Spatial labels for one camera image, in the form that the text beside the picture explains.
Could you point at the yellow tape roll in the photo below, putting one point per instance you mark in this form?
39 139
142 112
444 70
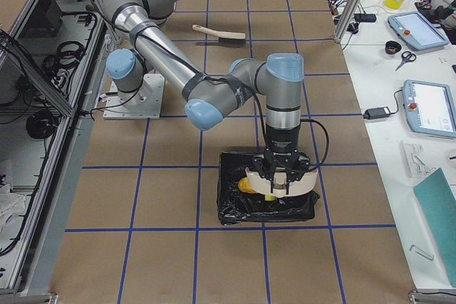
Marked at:
393 4

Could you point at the aluminium frame post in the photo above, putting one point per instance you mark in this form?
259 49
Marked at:
351 5

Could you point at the green yellow sponge piece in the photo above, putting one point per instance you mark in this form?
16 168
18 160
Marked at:
269 198

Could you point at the beige plastic dustpan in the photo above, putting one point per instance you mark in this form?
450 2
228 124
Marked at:
282 187

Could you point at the black power adapter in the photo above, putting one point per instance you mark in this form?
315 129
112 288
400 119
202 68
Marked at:
376 113

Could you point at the black-lined trash bin right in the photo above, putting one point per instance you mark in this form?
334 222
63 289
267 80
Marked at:
235 206

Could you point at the blue teach pendant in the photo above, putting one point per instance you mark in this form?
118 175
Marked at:
416 31
429 108

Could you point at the teal folder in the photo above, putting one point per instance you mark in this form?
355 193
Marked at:
438 205

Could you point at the blue teach pendant near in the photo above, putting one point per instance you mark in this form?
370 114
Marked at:
429 108

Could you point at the black scissors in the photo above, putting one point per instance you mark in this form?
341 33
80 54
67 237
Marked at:
406 57

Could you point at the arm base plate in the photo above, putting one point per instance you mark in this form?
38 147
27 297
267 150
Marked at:
147 102

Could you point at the metal hex key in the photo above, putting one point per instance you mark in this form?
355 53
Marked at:
419 251

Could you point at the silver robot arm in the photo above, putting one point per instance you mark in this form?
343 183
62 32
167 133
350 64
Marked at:
281 170

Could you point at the blue teach pendant far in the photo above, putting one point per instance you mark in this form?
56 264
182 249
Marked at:
416 31

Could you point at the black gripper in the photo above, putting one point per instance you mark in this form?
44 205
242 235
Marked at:
282 139

